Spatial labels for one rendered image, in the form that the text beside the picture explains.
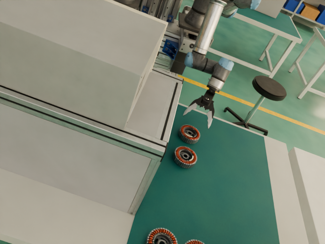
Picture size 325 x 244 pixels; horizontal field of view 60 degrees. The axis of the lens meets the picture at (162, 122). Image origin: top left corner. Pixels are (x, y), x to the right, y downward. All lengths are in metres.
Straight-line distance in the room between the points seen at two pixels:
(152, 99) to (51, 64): 0.37
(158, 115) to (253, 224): 0.66
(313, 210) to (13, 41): 0.87
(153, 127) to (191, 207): 0.46
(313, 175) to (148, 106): 0.55
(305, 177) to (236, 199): 0.51
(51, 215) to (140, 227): 0.31
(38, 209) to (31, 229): 0.07
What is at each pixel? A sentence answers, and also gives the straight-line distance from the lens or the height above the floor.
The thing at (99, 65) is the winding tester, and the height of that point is 1.30.
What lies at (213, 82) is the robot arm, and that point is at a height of 1.03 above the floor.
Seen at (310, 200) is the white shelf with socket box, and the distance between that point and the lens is 0.86.
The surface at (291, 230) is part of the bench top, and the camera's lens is 1.45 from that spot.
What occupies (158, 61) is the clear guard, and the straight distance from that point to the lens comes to 1.34.
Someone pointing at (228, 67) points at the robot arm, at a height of 1.11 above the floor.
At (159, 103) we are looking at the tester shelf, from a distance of 1.00.
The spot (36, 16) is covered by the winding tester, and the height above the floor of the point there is 1.32.
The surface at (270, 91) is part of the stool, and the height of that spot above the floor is 0.56.
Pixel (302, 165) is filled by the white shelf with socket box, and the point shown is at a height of 1.21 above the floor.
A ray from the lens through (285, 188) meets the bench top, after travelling 1.60.
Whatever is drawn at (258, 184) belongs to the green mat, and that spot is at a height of 0.75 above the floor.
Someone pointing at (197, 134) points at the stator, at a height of 0.78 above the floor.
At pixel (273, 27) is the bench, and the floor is 0.75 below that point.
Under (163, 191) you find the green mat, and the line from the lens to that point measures 1.22.
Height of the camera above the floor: 1.70
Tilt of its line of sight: 39 degrees down
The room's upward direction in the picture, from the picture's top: 23 degrees clockwise
